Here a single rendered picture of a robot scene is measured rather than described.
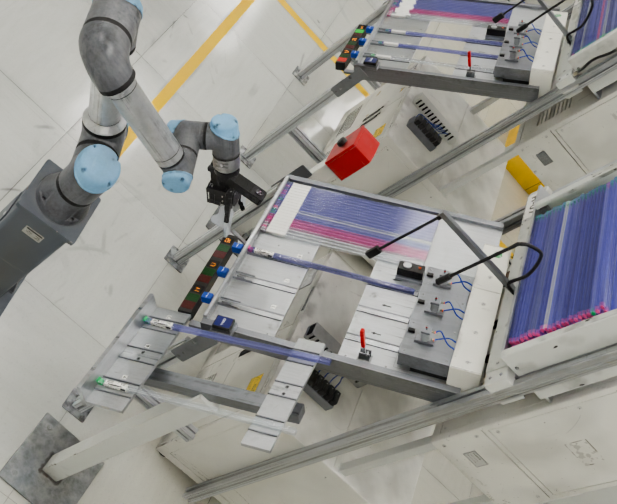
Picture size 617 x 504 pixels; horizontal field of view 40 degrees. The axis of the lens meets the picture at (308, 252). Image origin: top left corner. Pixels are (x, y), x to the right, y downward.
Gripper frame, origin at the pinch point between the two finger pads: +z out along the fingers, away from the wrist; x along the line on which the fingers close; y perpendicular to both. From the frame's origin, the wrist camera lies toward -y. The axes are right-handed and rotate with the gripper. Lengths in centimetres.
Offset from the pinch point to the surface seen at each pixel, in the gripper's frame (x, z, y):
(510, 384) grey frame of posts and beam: 36, -5, -84
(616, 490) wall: -54, 146, -143
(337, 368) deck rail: 32, 12, -42
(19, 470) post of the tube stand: 63, 61, 46
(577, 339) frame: 33, -22, -95
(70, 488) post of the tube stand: 58, 72, 34
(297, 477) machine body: 32, 69, -31
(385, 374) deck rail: 32, 9, -54
